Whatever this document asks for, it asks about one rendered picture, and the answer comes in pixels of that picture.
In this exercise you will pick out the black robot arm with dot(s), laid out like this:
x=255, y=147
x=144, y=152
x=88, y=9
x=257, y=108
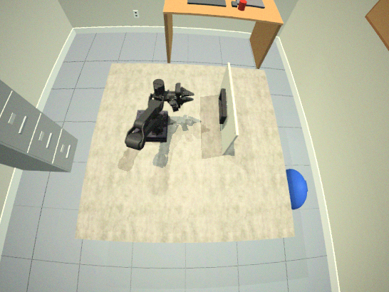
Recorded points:
x=150, y=120

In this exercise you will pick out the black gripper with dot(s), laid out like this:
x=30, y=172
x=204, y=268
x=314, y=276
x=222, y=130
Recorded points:
x=179, y=91

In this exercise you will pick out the pale grey flat panel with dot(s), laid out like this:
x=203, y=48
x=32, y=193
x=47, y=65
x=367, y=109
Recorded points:
x=229, y=130

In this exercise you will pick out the dark picture frame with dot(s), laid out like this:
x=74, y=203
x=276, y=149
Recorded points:
x=222, y=106

